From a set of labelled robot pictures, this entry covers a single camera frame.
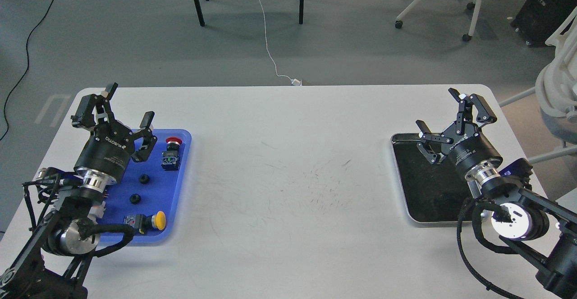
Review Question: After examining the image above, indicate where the black cabinet on casters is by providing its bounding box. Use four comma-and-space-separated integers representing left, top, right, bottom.
510, 0, 577, 47

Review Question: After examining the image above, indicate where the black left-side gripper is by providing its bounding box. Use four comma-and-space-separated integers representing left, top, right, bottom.
71, 83, 157, 184

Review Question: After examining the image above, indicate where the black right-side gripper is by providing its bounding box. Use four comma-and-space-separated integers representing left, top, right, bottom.
416, 88, 503, 180

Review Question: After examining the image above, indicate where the black left-side robot arm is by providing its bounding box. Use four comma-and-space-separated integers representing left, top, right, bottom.
1, 83, 157, 299

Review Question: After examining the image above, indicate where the red emergency stop button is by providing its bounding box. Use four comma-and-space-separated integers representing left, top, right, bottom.
161, 136, 182, 171

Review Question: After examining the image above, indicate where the black right-side robot arm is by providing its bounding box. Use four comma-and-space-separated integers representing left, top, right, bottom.
416, 88, 577, 299

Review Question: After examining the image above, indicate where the white cable on floor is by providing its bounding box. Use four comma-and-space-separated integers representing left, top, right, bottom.
216, 0, 303, 86

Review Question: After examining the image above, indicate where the small black gear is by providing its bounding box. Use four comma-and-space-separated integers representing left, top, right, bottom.
128, 193, 142, 205
138, 174, 150, 184

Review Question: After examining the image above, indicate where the silver metal tray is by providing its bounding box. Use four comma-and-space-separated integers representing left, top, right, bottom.
391, 133, 472, 227

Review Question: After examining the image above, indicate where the white chair at right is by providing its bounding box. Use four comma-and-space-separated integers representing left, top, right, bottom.
499, 9, 577, 164

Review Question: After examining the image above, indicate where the yellow push button switch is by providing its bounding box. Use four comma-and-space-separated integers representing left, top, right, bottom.
122, 211, 167, 235

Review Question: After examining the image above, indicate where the blue plastic tray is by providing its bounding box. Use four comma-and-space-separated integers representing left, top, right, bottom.
96, 129, 193, 245

